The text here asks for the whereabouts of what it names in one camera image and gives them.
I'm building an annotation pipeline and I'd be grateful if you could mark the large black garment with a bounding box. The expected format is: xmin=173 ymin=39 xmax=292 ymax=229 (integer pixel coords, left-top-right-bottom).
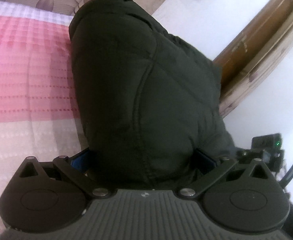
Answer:
xmin=69 ymin=0 xmax=237 ymax=189

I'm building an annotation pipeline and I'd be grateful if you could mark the brown wooden door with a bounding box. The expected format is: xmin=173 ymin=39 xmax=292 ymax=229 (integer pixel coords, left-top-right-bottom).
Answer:
xmin=214 ymin=0 xmax=293 ymax=88

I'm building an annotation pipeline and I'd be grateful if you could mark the pink checkered bed sheet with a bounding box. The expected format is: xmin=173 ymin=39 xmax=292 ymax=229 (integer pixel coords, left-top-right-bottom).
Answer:
xmin=0 ymin=0 xmax=90 ymax=238

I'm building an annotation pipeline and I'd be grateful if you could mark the worn wooden door frame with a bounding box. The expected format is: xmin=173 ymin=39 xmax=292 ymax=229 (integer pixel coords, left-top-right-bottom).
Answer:
xmin=220 ymin=12 xmax=293 ymax=118

